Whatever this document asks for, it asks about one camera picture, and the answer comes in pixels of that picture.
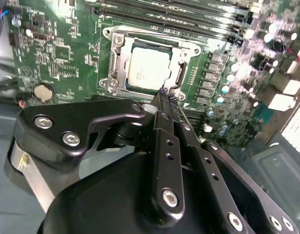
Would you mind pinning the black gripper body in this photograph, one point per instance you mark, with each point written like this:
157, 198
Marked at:
103, 207

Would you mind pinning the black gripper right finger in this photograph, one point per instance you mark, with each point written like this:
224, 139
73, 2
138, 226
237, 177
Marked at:
213, 170

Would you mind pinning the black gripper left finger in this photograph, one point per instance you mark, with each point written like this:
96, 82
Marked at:
66, 114

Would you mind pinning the silver topped CPU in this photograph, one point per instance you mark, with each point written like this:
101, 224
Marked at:
149, 68

